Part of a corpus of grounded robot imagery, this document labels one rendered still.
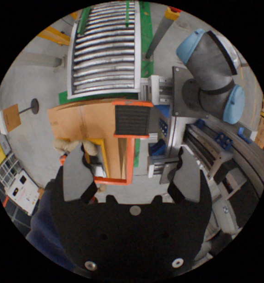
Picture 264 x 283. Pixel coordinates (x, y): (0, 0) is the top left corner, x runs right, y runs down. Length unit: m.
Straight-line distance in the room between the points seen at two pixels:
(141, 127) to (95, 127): 0.36
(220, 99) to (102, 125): 0.51
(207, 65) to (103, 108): 0.45
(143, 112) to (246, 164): 0.43
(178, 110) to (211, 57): 0.28
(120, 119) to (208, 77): 0.23
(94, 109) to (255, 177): 0.77
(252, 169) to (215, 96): 0.30
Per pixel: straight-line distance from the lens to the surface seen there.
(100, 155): 0.44
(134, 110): 0.19
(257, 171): 0.44
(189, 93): 0.38
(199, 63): 0.24
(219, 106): 0.28
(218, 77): 0.25
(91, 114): 0.51
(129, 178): 0.34
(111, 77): 0.88
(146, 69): 1.46
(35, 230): 0.39
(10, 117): 2.03
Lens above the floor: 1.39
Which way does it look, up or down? 59 degrees down
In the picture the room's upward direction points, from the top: 179 degrees counter-clockwise
